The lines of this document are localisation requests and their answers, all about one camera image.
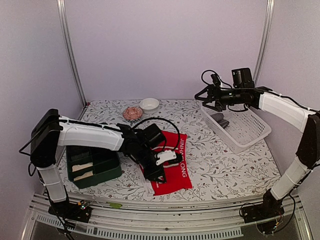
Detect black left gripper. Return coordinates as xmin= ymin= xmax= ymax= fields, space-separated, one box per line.
xmin=134 ymin=144 xmax=167 ymax=183

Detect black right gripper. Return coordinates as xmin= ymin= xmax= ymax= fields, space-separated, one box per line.
xmin=194 ymin=84 xmax=244 ymax=112

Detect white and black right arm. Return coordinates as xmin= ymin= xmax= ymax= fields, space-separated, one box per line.
xmin=194 ymin=84 xmax=320 ymax=223

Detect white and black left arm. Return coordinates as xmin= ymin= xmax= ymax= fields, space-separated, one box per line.
xmin=26 ymin=108 xmax=183 ymax=223

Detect cream rolled underwear front slot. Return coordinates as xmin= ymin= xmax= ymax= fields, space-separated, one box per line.
xmin=73 ymin=171 xmax=94 ymax=181

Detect grey striped rolled underwear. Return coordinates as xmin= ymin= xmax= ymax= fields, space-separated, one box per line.
xmin=70 ymin=152 xmax=90 ymax=162

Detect cream rolled underwear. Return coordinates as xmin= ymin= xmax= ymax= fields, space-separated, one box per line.
xmin=72 ymin=162 xmax=93 ymax=172

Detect grey striped garment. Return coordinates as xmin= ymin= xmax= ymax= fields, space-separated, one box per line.
xmin=210 ymin=112 xmax=230 ymax=129

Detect white plastic laundry basket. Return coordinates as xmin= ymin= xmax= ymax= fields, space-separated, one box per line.
xmin=200 ymin=106 xmax=272 ymax=154

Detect dark green divided organizer tray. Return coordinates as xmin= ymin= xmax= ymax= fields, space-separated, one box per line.
xmin=66 ymin=145 xmax=122 ymax=189

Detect green tape scrap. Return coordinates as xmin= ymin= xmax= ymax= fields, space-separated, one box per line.
xmin=107 ymin=202 xmax=122 ymax=209

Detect white ceramic bowl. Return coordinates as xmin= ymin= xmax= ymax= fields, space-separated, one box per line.
xmin=139 ymin=98 xmax=160 ymax=115

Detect pink patterned small bowl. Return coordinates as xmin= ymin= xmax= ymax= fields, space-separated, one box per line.
xmin=122 ymin=107 xmax=143 ymax=123

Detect floral patterned table mat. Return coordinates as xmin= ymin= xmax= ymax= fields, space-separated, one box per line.
xmin=58 ymin=100 xmax=280 ymax=202

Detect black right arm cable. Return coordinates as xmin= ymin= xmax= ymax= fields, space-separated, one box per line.
xmin=201 ymin=69 xmax=233 ymax=88

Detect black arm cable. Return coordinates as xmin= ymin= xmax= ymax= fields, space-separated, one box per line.
xmin=201 ymin=69 xmax=233 ymax=88
xmin=131 ymin=116 xmax=181 ymax=153

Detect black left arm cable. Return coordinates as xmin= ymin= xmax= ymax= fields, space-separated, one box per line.
xmin=131 ymin=116 xmax=181 ymax=153

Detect aluminium front rail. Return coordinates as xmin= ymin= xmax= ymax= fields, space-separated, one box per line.
xmin=21 ymin=192 xmax=315 ymax=240

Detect right aluminium frame post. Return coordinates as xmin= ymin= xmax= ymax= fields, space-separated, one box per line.
xmin=253 ymin=0 xmax=275 ymax=85

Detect aluminium frame post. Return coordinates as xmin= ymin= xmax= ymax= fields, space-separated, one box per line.
xmin=253 ymin=0 xmax=275 ymax=85
xmin=56 ymin=0 xmax=87 ymax=107

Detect left aluminium frame post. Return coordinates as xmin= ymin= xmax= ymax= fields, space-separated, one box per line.
xmin=56 ymin=0 xmax=87 ymax=107

